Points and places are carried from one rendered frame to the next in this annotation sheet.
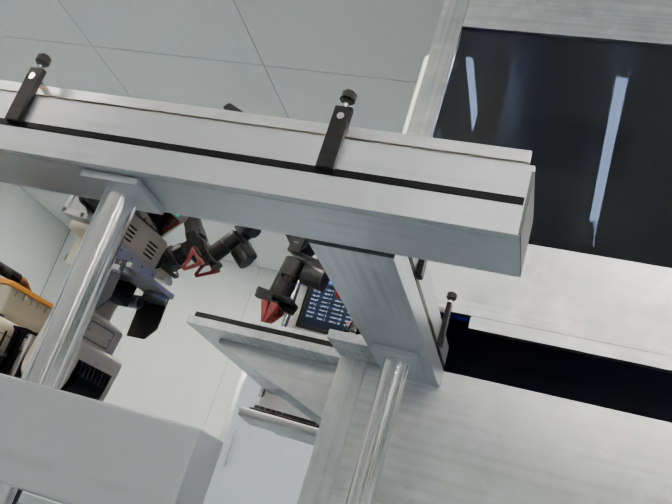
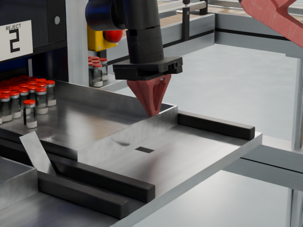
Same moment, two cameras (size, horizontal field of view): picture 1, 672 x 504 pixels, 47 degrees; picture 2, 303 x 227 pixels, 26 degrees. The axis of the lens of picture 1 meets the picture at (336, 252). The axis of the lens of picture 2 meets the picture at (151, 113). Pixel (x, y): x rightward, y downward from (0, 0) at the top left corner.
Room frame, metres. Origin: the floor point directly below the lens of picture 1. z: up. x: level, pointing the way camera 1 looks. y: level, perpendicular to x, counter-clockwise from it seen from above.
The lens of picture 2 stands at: (2.88, 0.42, 1.26)
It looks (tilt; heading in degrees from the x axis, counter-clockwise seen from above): 18 degrees down; 197
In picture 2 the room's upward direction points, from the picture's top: straight up
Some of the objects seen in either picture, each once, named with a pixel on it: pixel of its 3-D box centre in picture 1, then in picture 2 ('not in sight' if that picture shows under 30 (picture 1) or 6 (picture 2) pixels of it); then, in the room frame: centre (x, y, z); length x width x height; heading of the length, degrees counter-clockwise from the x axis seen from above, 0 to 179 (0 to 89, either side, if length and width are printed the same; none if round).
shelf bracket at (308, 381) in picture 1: (276, 379); not in sight; (1.85, 0.05, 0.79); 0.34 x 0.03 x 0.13; 71
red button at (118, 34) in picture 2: not in sight; (112, 32); (1.63, -0.04, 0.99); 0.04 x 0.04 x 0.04; 71
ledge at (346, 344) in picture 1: (365, 349); (86, 83); (1.59, -0.12, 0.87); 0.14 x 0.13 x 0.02; 71
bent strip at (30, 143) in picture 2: not in sight; (63, 164); (2.11, 0.06, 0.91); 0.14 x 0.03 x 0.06; 70
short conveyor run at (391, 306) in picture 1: (398, 289); (126, 34); (1.30, -0.13, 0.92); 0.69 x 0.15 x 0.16; 161
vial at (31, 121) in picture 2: not in sight; (29, 115); (1.92, -0.09, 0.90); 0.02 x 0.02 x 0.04
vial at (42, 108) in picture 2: not in sight; (41, 101); (1.84, -0.11, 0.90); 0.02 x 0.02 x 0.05
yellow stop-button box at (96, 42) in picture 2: not in sight; (94, 30); (1.62, -0.09, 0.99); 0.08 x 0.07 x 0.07; 71
